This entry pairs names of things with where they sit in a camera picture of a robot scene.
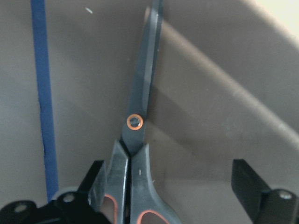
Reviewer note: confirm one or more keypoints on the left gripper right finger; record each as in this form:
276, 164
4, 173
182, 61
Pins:
262, 204

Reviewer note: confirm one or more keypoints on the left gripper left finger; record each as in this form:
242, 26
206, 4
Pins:
83, 205

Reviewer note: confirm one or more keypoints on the grey orange scissors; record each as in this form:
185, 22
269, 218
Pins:
129, 183

